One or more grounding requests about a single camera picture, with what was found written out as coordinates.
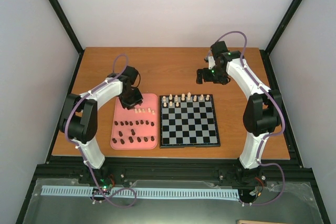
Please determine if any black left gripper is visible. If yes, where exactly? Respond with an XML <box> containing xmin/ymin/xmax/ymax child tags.
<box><xmin>119</xmin><ymin>88</ymin><xmax>143</xmax><ymax>110</ymax></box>

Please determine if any black aluminium frame rail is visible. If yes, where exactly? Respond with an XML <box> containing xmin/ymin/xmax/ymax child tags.
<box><xmin>33</xmin><ymin>156</ymin><xmax>314</xmax><ymax>186</ymax></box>

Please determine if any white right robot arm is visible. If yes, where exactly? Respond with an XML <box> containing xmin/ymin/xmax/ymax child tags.
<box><xmin>196</xmin><ymin>41</ymin><xmax>284</xmax><ymax>169</ymax></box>

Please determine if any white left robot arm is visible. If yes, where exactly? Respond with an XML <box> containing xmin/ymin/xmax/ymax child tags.
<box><xmin>59</xmin><ymin>66</ymin><xmax>143</xmax><ymax>184</ymax></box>

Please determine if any black and grey chessboard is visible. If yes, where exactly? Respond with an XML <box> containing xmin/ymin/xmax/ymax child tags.
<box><xmin>159</xmin><ymin>94</ymin><xmax>220</xmax><ymax>148</ymax></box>

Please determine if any pink plastic tray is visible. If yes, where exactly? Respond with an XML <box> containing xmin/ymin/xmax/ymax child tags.
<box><xmin>110</xmin><ymin>93</ymin><xmax>159</xmax><ymax>150</ymax></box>

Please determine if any light blue cable duct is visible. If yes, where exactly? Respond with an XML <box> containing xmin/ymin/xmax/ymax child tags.
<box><xmin>40</xmin><ymin>185</ymin><xmax>239</xmax><ymax>201</ymax></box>

